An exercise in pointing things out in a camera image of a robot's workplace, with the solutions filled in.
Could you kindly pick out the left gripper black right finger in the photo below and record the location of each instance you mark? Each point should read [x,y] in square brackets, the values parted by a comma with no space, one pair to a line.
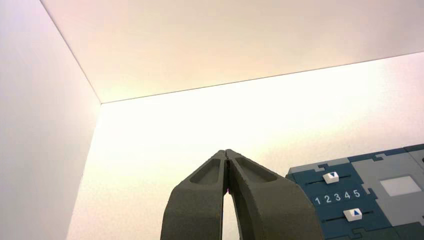
[271,212]

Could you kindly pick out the white slider knob downward triangle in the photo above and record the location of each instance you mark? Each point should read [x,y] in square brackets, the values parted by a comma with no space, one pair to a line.
[330,177]

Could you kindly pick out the blue grey modular control box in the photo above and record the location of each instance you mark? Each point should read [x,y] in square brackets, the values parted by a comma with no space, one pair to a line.
[391,212]

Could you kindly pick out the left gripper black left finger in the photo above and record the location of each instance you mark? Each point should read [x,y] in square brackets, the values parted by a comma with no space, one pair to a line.
[195,212]

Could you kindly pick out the white slider knob upward triangle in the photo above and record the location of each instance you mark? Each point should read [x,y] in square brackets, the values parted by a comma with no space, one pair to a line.
[352,214]

